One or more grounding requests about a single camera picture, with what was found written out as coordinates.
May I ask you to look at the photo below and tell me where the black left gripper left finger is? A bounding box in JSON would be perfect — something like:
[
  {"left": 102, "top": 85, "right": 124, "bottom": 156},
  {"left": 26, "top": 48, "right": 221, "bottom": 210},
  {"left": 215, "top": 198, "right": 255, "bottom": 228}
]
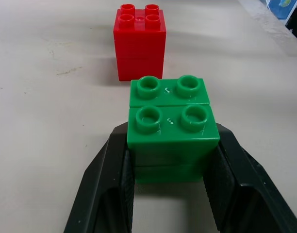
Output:
[{"left": 63, "top": 121, "right": 135, "bottom": 233}]

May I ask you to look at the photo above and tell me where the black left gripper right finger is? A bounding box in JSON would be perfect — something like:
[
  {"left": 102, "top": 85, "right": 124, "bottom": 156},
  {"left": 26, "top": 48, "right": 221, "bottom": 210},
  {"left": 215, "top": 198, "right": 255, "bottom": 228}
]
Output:
[{"left": 203, "top": 123, "right": 297, "bottom": 233}]

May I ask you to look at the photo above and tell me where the red studded block cube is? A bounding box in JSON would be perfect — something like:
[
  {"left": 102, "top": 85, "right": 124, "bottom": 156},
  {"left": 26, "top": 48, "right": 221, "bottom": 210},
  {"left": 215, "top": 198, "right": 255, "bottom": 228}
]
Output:
[{"left": 113, "top": 3, "right": 168, "bottom": 82}]

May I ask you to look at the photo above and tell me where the green studded block cube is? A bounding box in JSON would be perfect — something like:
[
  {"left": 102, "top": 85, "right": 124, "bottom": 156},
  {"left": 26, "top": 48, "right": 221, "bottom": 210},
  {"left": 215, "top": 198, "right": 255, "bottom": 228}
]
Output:
[{"left": 126, "top": 74, "right": 221, "bottom": 184}]

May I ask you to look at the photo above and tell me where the blue and white box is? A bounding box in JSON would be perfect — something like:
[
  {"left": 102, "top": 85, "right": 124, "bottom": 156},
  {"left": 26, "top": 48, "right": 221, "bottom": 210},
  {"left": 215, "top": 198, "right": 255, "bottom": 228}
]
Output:
[{"left": 264, "top": 0, "right": 297, "bottom": 20}]

